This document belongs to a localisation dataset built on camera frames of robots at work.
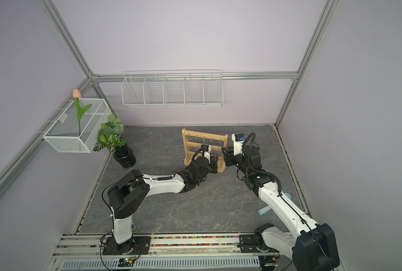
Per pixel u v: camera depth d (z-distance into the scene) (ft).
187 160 3.34
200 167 2.22
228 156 2.23
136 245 2.41
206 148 2.53
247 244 2.43
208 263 5.17
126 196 1.60
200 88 3.36
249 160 1.87
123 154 3.07
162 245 2.47
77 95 2.59
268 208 2.70
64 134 2.34
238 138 2.18
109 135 2.59
